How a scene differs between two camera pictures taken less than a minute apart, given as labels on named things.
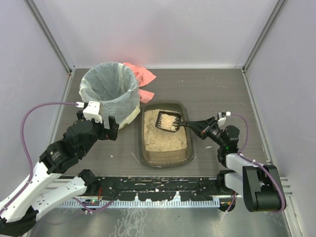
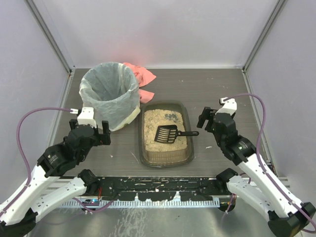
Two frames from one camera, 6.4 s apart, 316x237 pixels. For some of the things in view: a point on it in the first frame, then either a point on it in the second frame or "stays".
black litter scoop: x=169 y=121 to x=167 y=134
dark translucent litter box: x=162 y=148 stays
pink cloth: x=144 y=77 stays
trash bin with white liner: x=116 y=86 stays
